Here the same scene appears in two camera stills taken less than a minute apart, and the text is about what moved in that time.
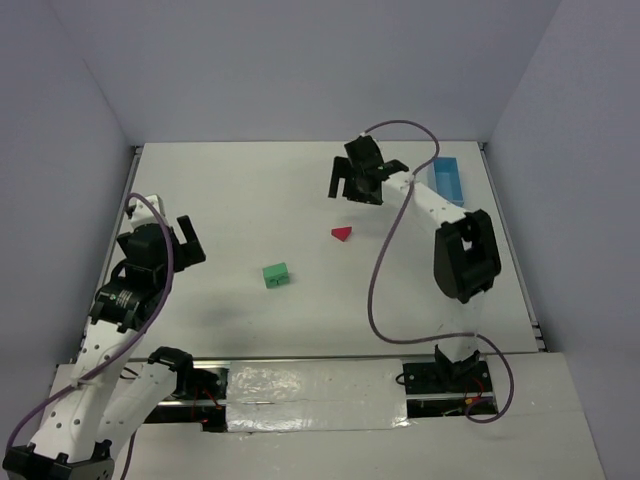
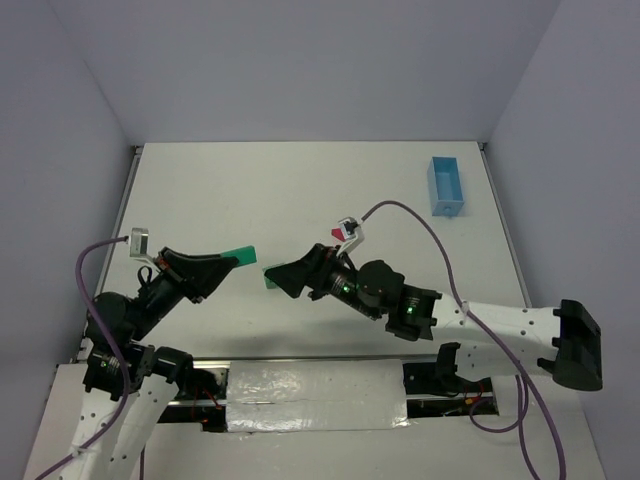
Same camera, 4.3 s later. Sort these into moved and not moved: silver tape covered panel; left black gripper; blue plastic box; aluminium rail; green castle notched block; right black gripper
Moved: left black gripper; right black gripper
Not moved: aluminium rail; silver tape covered panel; blue plastic box; green castle notched block
